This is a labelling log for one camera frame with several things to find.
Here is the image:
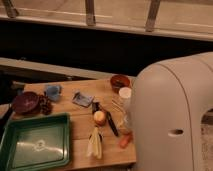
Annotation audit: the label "orange pepper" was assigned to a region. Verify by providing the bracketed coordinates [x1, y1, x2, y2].
[119, 134, 132, 148]

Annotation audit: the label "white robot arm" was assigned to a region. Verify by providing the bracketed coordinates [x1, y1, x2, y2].
[131, 52, 213, 171]

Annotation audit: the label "red brown bowl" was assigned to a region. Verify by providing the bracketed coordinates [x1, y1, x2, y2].
[110, 74, 130, 93]

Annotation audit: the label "purple bowl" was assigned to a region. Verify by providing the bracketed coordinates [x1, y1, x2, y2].
[12, 91, 40, 114]

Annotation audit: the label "white cup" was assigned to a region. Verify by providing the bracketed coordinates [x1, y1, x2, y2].
[119, 87, 132, 108]

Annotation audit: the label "wooden chopsticks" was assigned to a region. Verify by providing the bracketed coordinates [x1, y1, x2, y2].
[112, 100, 126, 114]

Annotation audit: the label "wooden cutting board table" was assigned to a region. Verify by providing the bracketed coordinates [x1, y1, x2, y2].
[11, 78, 138, 171]

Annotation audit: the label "yellow apple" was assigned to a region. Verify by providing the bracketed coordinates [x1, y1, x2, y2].
[93, 111, 106, 126]

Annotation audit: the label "blue cup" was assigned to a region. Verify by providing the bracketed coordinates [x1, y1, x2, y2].
[44, 85, 62, 102]

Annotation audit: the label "dark grape bunch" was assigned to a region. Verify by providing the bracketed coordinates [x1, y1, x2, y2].
[39, 95, 53, 115]

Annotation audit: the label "green plastic tray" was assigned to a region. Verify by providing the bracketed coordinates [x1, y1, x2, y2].
[0, 113, 70, 171]

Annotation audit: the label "black handled knife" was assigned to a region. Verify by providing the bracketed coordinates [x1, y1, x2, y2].
[92, 102, 119, 136]

